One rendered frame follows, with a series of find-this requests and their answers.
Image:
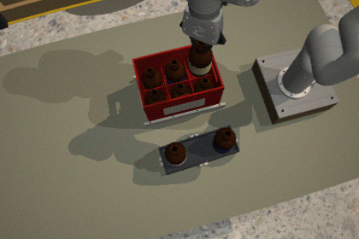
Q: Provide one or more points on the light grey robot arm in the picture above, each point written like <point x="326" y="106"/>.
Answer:
<point x="332" y="61"/>

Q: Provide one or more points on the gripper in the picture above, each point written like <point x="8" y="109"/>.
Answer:
<point x="207" y="31"/>

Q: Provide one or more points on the brown bottle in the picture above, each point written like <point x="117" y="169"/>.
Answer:
<point x="180" y="90"/>
<point x="221" y="142"/>
<point x="155" y="96"/>
<point x="177" y="155"/>
<point x="199" y="62"/>
<point x="203" y="84"/>
<point x="151" y="79"/>
<point x="175" y="72"/>

